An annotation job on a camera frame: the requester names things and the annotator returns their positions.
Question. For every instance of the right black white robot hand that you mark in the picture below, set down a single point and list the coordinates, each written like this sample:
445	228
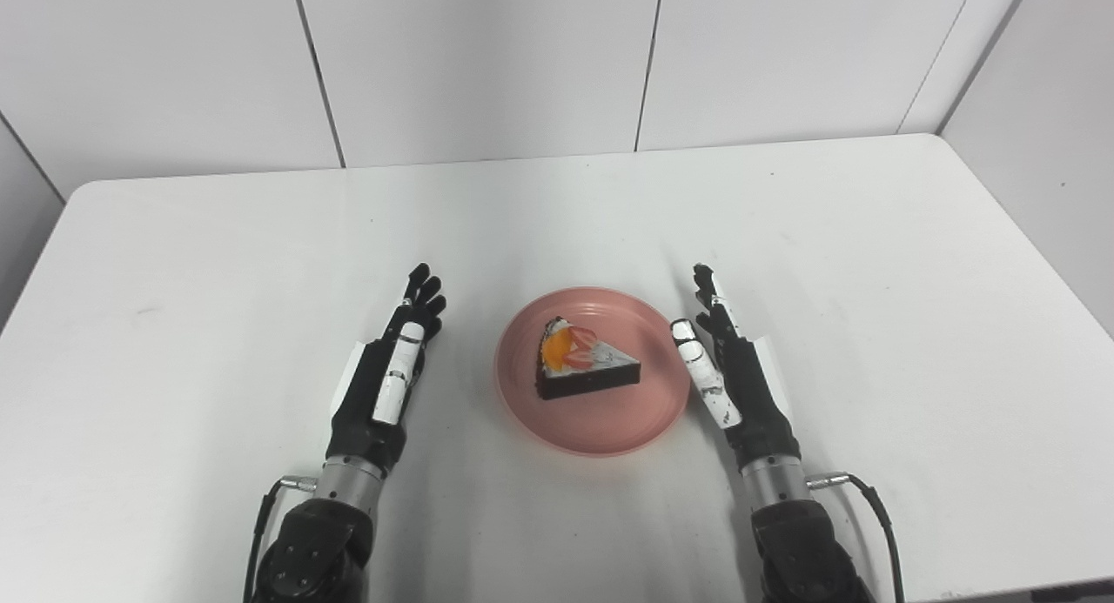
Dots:
757	403

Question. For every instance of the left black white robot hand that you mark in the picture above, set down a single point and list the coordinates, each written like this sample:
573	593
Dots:
365	412

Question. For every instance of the pink round plate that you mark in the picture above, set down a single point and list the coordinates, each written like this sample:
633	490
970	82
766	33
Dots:
600	420

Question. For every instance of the chocolate cake slice with fruit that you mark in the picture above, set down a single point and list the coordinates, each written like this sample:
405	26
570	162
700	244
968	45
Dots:
583	378

